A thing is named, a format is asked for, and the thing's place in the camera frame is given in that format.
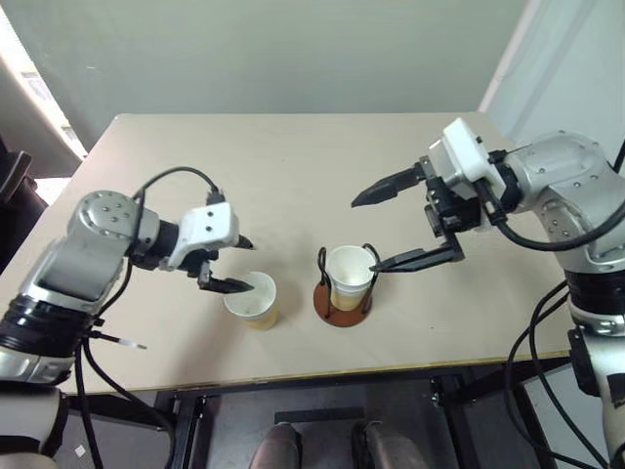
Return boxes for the white paper cup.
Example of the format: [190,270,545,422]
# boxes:
[223,271,282,332]
[325,244,375,295]
[330,286,368,313]

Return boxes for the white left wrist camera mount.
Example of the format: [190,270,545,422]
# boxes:
[167,201,241,273]

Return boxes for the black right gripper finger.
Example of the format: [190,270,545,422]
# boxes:
[351,162,427,209]
[372,231,464,274]

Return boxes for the black metal table frame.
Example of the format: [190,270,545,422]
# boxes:
[61,355,575,469]

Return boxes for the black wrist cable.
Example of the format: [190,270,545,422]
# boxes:
[480,139,625,253]
[130,166,227,207]

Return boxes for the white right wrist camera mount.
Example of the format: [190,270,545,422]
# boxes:
[428,116,507,202]

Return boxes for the white partition panel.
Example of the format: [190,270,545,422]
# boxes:
[477,0,625,150]

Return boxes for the white cable tie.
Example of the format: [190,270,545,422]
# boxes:
[91,330,148,351]

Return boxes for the black wire cup holder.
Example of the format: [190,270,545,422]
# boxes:
[312,241,384,329]

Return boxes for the dark chair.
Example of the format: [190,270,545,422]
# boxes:
[0,131,51,276]

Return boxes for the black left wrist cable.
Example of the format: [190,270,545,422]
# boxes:
[130,166,227,207]

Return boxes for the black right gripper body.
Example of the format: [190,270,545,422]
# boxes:
[418,155,482,239]

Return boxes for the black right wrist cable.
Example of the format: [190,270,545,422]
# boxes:
[480,139,625,253]

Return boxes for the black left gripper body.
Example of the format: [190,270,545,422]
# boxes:
[183,246,221,290]

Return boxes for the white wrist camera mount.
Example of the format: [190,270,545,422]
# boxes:
[428,116,507,202]
[167,201,241,273]

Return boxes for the dark rounded shape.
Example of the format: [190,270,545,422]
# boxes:
[352,419,427,469]
[250,421,302,469]

